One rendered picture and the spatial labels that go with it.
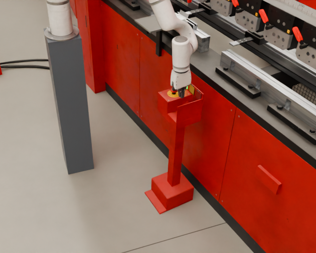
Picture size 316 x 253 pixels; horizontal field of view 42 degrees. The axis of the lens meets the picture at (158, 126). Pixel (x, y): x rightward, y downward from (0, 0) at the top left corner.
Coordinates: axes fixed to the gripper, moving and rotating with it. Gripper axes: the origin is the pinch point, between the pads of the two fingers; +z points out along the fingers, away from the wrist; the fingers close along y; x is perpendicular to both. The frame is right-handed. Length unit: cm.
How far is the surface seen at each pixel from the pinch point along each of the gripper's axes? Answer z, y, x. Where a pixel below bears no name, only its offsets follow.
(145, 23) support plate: -15, -9, -52
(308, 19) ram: -48, -36, 40
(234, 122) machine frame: 12.9, -18.8, 21.8
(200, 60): -0.6, -25.2, -19.1
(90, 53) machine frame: 47, 0, -139
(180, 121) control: 13.9, 3.8, 4.8
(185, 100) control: 9.9, -5.4, -4.6
